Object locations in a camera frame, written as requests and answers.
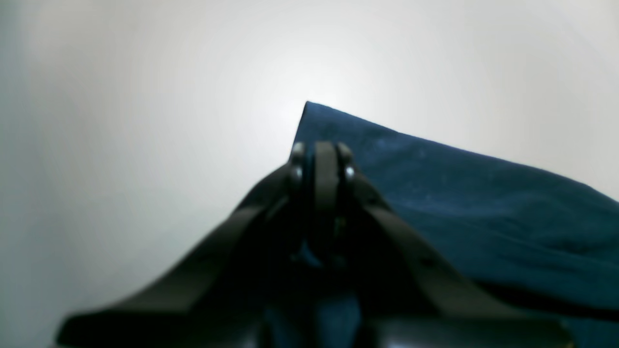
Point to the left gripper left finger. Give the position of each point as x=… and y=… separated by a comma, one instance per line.
x=156, y=314

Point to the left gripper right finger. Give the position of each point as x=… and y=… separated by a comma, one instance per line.
x=408, y=295

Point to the dark blue T-shirt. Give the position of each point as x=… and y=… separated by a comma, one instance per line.
x=540, y=239

